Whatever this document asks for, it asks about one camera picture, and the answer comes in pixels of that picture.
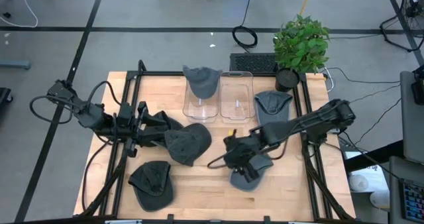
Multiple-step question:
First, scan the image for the white floor cable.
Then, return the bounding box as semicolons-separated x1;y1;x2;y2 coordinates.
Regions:
0;0;39;28

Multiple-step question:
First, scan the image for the green plant in black pot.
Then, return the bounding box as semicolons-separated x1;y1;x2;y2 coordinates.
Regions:
272;14;331;93

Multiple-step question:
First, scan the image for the black caster base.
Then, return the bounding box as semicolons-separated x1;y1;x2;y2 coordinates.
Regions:
0;87;14;104

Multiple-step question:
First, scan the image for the black aluminium table frame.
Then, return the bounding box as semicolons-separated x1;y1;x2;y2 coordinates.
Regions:
73;59;358;224

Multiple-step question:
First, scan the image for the white paper roll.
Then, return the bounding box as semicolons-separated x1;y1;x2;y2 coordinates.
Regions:
369;190;392;211
347;173;370;193

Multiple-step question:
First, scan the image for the black floor fan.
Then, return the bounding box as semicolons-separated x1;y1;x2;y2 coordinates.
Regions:
379;0;424;53

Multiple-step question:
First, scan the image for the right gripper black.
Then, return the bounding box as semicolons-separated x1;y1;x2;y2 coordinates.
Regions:
223;128;270;184

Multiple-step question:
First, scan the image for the black box device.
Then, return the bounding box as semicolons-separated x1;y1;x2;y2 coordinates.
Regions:
410;64;424;106

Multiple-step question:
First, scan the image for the computer keyboard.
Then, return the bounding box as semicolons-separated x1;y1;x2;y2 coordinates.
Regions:
401;179;424;224

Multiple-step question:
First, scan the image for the black baseball cap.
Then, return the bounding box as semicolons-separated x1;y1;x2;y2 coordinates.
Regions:
152;110;184;133
128;160;175;213

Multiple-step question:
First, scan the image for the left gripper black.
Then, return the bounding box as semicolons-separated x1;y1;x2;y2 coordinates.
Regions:
115;100;168;158

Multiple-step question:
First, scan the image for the clear plastic bin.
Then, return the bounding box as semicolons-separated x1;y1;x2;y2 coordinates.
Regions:
219;70;256;124
182;70;220;124

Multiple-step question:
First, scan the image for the faded charcoal baseball cap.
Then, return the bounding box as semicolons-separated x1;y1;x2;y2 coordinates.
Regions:
164;123;213;168

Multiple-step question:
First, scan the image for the white printed cardboard box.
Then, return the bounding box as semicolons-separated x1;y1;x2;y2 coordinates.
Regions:
344;150;392;194

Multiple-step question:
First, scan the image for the grey baseball cap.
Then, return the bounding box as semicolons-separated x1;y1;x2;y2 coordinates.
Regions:
182;64;222;100
229;153;275;193
254;90;294;126

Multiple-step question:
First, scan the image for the black floor beam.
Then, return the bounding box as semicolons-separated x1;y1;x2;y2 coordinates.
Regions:
343;139;405;174

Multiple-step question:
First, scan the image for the grey desk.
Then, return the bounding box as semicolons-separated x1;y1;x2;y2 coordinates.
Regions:
388;155;424;224
399;70;424;165

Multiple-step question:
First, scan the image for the black perforated floor mat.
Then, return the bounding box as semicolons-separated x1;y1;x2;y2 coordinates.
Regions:
229;52;279;74

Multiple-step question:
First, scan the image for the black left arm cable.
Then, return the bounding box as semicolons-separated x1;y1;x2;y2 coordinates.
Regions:
86;80;123;106
28;94;74;125

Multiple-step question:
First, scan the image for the grey table foot bar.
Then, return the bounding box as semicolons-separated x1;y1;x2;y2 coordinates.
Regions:
0;60;32;70

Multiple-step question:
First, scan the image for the coiled black floor cable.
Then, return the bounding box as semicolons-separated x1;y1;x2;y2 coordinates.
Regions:
231;0;259;50

